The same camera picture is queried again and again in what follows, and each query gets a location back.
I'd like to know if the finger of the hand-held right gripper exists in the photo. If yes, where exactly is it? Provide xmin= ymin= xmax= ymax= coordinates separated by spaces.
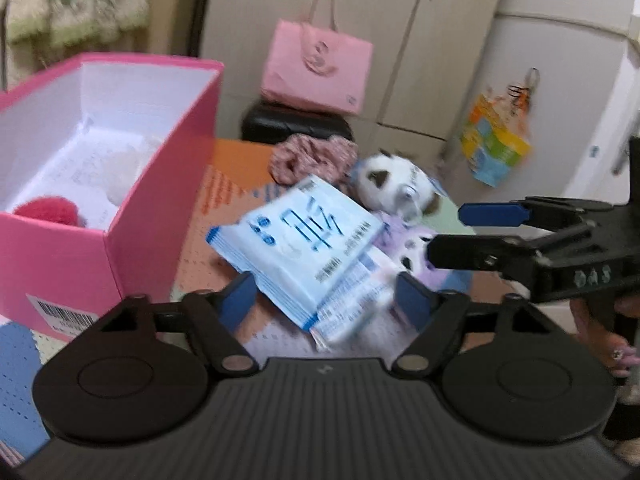
xmin=458 ymin=197 xmax=621 ymax=231
xmin=426 ymin=224 xmax=593 ymax=281

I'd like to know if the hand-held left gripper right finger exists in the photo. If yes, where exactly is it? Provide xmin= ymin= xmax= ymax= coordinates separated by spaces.
xmin=392 ymin=273 xmax=556 ymax=373

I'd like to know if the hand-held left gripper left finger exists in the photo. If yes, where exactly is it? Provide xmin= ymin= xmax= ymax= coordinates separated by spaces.
xmin=95 ymin=272 xmax=258 ymax=373

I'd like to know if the purple plush toy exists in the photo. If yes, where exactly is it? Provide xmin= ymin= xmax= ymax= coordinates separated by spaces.
xmin=372 ymin=210 xmax=473 ymax=293

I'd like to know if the light blue wipes pack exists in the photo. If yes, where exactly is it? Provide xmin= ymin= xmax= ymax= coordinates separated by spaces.
xmin=206 ymin=175 xmax=401 ymax=353

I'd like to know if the pink cardboard box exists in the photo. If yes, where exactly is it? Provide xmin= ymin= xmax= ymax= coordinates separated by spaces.
xmin=0 ymin=52 xmax=226 ymax=343

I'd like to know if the person's right hand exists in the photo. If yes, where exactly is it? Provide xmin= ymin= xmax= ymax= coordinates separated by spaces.
xmin=570 ymin=297 xmax=640 ymax=378

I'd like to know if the colourful hanging bag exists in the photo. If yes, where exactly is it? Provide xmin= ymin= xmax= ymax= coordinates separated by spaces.
xmin=460 ymin=67 xmax=541 ymax=188

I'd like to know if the white brown cat plush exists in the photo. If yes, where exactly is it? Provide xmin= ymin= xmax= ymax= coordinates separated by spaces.
xmin=350 ymin=152 xmax=443 ymax=221

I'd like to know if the pink floral scrunchie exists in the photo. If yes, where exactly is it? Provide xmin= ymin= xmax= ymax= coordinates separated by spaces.
xmin=270 ymin=132 xmax=358 ymax=193

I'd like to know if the white fluffy pompom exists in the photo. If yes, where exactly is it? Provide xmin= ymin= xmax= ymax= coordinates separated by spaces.
xmin=95 ymin=137 xmax=161 ymax=206

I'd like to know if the black suitcase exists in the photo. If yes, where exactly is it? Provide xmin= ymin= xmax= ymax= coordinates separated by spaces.
xmin=241 ymin=101 xmax=353 ymax=143

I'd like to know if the beige wardrobe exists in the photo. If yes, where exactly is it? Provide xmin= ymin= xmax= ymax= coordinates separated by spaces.
xmin=200 ymin=0 xmax=511 ymax=171

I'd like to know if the white paper sheet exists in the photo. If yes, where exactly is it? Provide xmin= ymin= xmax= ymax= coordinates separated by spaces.
xmin=25 ymin=130 xmax=118 ymax=226

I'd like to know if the red fluffy pompom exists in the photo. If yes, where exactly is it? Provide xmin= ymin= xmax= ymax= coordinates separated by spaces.
xmin=12 ymin=197 xmax=83 ymax=228

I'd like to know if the pink paper bag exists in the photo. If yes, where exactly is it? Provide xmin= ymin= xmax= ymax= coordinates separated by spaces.
xmin=260 ymin=0 xmax=373 ymax=116

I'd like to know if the cream fluffy bathrobe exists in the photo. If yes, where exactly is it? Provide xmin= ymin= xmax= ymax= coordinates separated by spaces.
xmin=0 ymin=0 xmax=151 ymax=43

